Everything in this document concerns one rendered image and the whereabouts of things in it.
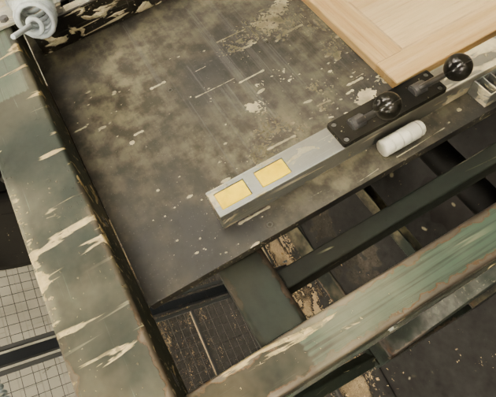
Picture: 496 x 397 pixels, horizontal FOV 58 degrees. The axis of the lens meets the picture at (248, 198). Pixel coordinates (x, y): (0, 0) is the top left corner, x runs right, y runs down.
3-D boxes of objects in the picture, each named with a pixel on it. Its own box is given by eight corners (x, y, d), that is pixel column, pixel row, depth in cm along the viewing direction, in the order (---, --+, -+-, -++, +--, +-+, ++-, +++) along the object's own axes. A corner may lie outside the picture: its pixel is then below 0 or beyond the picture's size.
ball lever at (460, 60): (428, 96, 73) (484, 68, 60) (410, 106, 72) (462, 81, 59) (417, 76, 73) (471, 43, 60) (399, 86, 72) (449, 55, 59)
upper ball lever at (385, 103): (368, 129, 71) (412, 108, 58) (349, 139, 70) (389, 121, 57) (357, 108, 71) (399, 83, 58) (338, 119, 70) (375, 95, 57)
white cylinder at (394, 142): (386, 161, 72) (425, 138, 73) (389, 150, 69) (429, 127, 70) (374, 148, 73) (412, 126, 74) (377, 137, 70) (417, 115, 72)
